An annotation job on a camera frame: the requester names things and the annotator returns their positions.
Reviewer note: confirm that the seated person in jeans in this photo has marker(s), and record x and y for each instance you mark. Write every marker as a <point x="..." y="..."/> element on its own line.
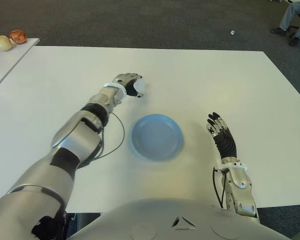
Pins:
<point x="293" y="15"/>

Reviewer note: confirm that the left robot hand black silver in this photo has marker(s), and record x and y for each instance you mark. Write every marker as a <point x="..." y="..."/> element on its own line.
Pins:
<point x="126" y="80"/>

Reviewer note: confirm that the reddish brown bread roll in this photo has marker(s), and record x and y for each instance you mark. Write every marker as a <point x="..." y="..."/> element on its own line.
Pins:
<point x="18" y="36"/>

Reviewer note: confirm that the silver robot torso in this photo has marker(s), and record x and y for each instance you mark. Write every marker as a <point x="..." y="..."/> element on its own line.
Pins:
<point x="180" y="220"/>

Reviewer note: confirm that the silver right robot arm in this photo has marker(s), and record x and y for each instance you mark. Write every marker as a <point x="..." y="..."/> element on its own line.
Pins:
<point x="240" y="190"/>

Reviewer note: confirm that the small white floor scrap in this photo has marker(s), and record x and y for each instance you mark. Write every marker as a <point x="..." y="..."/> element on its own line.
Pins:
<point x="232" y="32"/>

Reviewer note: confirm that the pale bread roll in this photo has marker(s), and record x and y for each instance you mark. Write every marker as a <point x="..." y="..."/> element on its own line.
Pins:
<point x="3" y="43"/>

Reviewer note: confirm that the blue plate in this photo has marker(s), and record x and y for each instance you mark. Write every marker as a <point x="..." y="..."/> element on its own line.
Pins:
<point x="157" y="137"/>

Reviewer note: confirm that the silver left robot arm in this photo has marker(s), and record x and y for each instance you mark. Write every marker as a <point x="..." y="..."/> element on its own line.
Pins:
<point x="65" y="140"/>

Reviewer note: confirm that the white charger block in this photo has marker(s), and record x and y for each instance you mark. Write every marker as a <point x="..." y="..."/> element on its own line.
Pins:
<point x="140" y="85"/>

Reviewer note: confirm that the right robot hand black silver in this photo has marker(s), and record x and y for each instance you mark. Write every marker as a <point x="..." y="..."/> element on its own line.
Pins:
<point x="226" y="143"/>

